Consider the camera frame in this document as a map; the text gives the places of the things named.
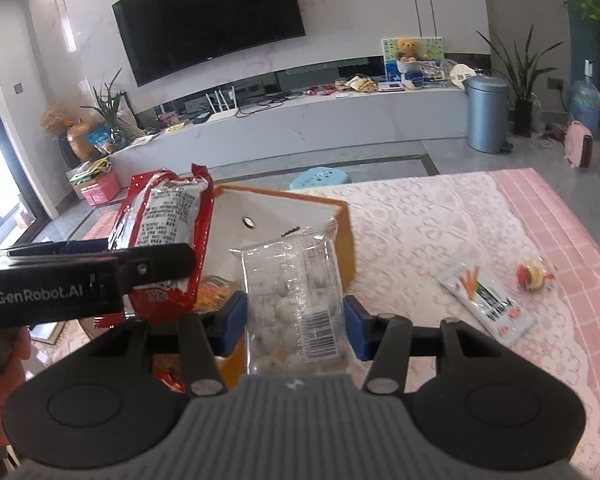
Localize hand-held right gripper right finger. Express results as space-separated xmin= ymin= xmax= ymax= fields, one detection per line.
xmin=344 ymin=295 xmax=488 ymax=394

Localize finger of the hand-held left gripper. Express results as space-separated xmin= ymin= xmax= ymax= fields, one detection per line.
xmin=7 ymin=239 xmax=116 ymax=257
xmin=116 ymin=243 xmax=197 ymax=295

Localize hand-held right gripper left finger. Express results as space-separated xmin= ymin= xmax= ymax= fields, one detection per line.
xmin=97 ymin=292 xmax=248 ymax=396

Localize red snack packet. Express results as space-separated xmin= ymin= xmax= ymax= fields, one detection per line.
xmin=95 ymin=163 xmax=216 ymax=330

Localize clear packet of white balls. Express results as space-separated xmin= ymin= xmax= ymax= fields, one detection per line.
xmin=228 ymin=217 xmax=352 ymax=377

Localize orange storage box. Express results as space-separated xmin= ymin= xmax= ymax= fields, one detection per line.
xmin=195 ymin=184 xmax=357 ymax=378

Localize person's left hand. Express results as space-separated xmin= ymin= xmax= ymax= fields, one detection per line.
xmin=0 ymin=329 xmax=34 ymax=447

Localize pink cardboard box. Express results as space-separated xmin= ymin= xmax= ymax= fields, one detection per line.
xmin=70 ymin=170 xmax=122 ymax=206

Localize copper vase with dried flowers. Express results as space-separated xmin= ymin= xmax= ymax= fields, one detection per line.
xmin=40 ymin=104 xmax=103 ymax=162

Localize white lace tablecloth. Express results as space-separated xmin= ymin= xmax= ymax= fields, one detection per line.
xmin=300 ymin=172 xmax=600 ymax=463

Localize white carrot print packet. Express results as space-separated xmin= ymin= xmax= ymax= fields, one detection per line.
xmin=437 ymin=259 xmax=537 ymax=347

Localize aloe plant in pot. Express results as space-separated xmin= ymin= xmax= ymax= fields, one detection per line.
xmin=81 ymin=67 xmax=132 ymax=137

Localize light blue plastic stool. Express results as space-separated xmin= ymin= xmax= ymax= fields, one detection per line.
xmin=290 ymin=167 xmax=352 ymax=192

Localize white router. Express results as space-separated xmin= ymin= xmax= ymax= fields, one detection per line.
xmin=199 ymin=88 xmax=240 ymax=124

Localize small burger candy packet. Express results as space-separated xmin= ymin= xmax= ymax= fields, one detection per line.
xmin=514 ymin=256 xmax=559 ymax=294

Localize pink checked tablecloth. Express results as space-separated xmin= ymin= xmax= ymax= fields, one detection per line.
xmin=485 ymin=167 xmax=600 ymax=480

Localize snack packets on console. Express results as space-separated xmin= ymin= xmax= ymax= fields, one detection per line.
xmin=334 ymin=75 xmax=377 ymax=94

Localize grey pedal trash bin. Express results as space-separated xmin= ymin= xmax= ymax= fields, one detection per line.
xmin=462 ymin=75 xmax=514 ymax=154

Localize brown teddy bear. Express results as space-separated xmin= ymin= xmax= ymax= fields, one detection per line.
xmin=396 ymin=38 xmax=432 ymax=64

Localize pink backpack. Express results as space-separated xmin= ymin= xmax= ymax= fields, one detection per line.
xmin=564 ymin=121 xmax=596 ymax=169

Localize green picture board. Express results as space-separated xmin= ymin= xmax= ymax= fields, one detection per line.
xmin=381 ymin=37 xmax=444 ymax=62

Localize blue water jug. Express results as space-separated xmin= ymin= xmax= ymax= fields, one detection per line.
xmin=570 ymin=79 xmax=600 ymax=134

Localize black wall television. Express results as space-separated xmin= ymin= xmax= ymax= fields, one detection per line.
xmin=112 ymin=0 xmax=307 ymax=88

